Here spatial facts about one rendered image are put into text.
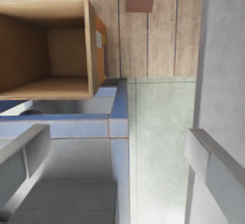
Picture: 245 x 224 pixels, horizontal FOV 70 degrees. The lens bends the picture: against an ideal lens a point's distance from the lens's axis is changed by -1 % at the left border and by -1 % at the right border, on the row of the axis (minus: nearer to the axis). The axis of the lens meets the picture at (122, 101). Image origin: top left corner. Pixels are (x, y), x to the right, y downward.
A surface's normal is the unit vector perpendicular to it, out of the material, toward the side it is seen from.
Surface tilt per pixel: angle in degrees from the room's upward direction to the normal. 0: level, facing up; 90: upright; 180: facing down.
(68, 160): 0
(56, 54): 0
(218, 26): 31
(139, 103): 0
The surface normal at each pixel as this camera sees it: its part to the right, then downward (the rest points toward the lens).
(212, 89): -0.53, 0.23
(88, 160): -0.02, 0.25
